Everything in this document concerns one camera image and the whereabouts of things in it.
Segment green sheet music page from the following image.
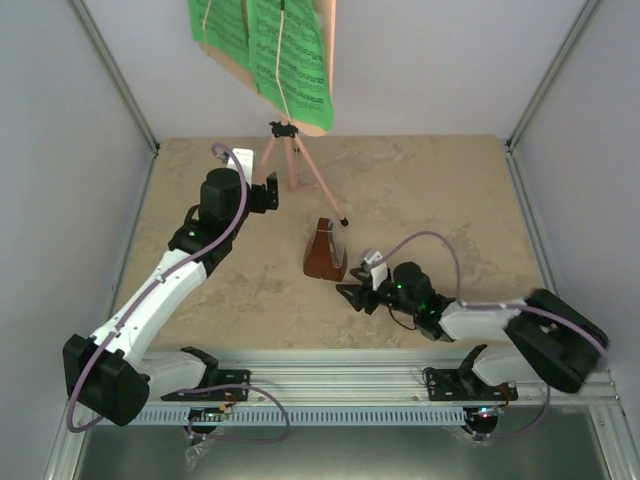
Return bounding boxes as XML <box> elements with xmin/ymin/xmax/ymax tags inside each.
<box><xmin>247</xmin><ymin>1</ymin><xmax>334</xmax><ymax>137</ymax></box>
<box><xmin>187</xmin><ymin>0</ymin><xmax>249</xmax><ymax>68</ymax></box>

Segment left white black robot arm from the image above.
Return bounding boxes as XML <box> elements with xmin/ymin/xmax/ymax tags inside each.
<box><xmin>63</xmin><ymin>168</ymin><xmax>279</xmax><ymax>433</ymax></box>

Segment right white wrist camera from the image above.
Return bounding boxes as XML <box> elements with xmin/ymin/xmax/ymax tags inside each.
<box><xmin>362</xmin><ymin>249</ymin><xmax>389</xmax><ymax>291</ymax></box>

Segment grey slotted cable duct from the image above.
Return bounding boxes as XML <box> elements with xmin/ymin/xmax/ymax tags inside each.
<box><xmin>132</xmin><ymin>405</ymin><xmax>466</xmax><ymax>427</ymax></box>

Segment clear plastic bag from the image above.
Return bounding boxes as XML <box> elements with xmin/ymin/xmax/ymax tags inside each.
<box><xmin>184</xmin><ymin>434</ymin><xmax>215</xmax><ymax>472</ymax></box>

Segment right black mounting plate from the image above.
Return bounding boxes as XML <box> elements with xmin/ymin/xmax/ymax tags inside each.
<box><xmin>422</xmin><ymin>367</ymin><xmax>519</xmax><ymax>402</ymax></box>

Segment aluminium corner post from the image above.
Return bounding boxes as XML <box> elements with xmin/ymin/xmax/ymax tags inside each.
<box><xmin>505</xmin><ymin>0</ymin><xmax>604</xmax><ymax>154</ymax></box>
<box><xmin>67</xmin><ymin>0</ymin><xmax>159</xmax><ymax>155</ymax></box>

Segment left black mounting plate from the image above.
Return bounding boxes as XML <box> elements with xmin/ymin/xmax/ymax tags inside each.
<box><xmin>161</xmin><ymin>369</ymin><xmax>251</xmax><ymax>403</ymax></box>

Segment clear plastic metronome cover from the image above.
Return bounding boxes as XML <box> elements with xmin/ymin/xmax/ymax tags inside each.
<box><xmin>327</xmin><ymin>231</ymin><xmax>347</xmax><ymax>268</ymax></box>

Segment left aluminium corner post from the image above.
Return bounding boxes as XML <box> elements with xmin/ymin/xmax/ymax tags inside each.
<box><xmin>67</xmin><ymin>0</ymin><xmax>159</xmax><ymax>155</ymax></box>

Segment brown wooden metronome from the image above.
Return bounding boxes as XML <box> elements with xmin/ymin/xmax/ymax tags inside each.
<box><xmin>303</xmin><ymin>217</ymin><xmax>348</xmax><ymax>282</ymax></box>

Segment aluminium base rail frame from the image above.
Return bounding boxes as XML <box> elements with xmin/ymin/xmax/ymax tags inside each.
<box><xmin>42</xmin><ymin>349</ymin><xmax>621</xmax><ymax>480</ymax></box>

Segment pink tripod music stand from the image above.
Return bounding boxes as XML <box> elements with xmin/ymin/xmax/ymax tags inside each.
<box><xmin>196</xmin><ymin>1</ymin><xmax>349</xmax><ymax>225</ymax></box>

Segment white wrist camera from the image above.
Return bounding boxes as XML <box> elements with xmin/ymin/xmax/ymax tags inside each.
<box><xmin>226</xmin><ymin>147</ymin><xmax>255</xmax><ymax>185</ymax></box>
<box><xmin>362</xmin><ymin>249</ymin><xmax>389</xmax><ymax>291</ymax></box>

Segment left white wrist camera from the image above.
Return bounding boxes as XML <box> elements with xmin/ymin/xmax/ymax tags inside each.
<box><xmin>226</xmin><ymin>147</ymin><xmax>255</xmax><ymax>185</ymax></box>

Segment right aluminium corner post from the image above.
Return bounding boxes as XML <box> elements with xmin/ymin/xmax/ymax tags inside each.
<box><xmin>505</xmin><ymin>0</ymin><xmax>604</xmax><ymax>154</ymax></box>

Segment black mounting plate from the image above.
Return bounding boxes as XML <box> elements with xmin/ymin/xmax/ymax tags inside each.
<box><xmin>161</xmin><ymin>369</ymin><xmax>251</xmax><ymax>403</ymax></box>
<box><xmin>422</xmin><ymin>367</ymin><xmax>519</xmax><ymax>402</ymax></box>

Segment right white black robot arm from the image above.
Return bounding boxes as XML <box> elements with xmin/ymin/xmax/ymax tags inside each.
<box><xmin>336</xmin><ymin>262</ymin><xmax>609</xmax><ymax>401</ymax></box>

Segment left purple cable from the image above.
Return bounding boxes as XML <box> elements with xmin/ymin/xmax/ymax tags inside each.
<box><xmin>65</xmin><ymin>143</ymin><xmax>291</xmax><ymax>446</ymax></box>

